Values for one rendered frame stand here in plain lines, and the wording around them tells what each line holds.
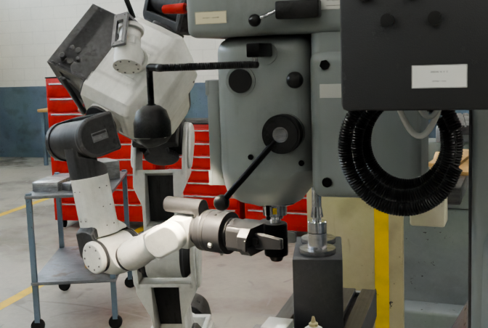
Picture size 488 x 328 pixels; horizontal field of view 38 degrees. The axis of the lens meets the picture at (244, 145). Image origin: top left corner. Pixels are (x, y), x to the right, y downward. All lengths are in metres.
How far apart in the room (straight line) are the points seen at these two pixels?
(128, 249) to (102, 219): 0.11
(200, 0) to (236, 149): 0.28
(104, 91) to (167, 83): 0.15
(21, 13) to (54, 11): 0.64
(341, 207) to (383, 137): 1.96
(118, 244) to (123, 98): 0.35
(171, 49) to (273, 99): 0.54
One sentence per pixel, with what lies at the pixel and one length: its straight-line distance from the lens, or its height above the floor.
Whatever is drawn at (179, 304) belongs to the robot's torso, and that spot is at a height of 0.85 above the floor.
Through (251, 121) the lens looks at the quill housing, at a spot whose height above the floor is 1.48.
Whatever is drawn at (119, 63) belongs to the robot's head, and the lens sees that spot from 1.66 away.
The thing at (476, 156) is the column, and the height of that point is 1.42.
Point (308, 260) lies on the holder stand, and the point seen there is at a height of 1.10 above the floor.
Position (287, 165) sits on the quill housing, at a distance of 1.29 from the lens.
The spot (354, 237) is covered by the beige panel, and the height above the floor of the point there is 0.78.
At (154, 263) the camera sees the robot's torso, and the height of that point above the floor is 1.00.
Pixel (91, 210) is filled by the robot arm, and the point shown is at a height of 1.25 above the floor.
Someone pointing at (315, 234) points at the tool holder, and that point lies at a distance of 1.76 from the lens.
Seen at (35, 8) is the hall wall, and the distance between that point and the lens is 12.44.
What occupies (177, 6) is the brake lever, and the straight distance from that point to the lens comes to 1.55.
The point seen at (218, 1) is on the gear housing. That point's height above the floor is 1.69.
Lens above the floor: 1.60
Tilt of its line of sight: 7 degrees down
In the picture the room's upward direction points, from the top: 2 degrees counter-clockwise
